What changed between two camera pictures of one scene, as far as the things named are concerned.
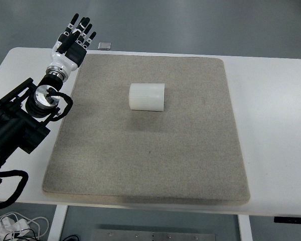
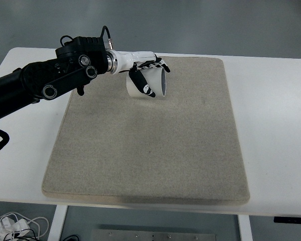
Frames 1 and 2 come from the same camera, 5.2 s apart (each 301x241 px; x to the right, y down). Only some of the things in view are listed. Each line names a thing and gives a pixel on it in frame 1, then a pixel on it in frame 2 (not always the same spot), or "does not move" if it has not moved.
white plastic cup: x=149 y=97 to x=155 y=78
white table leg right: x=245 y=227 does not move
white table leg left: x=55 y=231 does not move
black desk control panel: x=292 y=220 does not move
